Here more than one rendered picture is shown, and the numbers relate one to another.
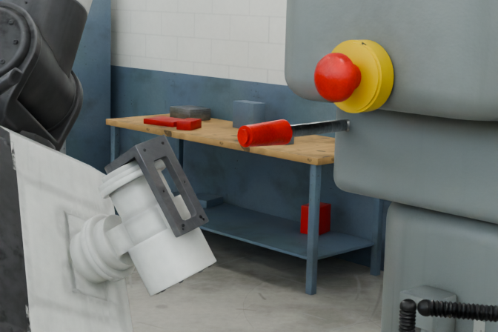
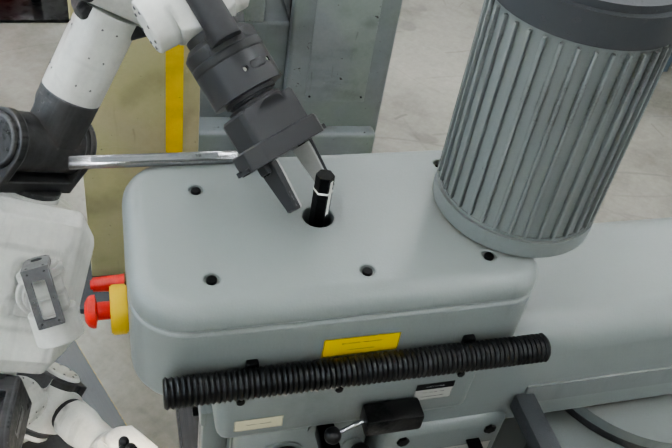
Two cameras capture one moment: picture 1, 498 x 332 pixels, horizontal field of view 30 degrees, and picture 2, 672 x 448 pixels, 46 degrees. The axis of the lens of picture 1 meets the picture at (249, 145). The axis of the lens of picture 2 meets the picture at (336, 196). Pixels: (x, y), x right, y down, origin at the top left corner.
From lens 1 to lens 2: 93 cm
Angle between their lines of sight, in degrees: 37
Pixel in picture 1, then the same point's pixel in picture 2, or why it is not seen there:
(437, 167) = not seen: hidden behind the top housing
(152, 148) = (33, 274)
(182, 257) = (45, 337)
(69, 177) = (38, 235)
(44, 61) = (34, 156)
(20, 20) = (13, 134)
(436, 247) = not seen: hidden behind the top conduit
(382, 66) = (115, 321)
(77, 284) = (14, 310)
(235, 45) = not seen: outside the picture
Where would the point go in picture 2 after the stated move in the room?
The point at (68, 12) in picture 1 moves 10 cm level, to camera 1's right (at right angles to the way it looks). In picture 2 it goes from (69, 114) to (122, 141)
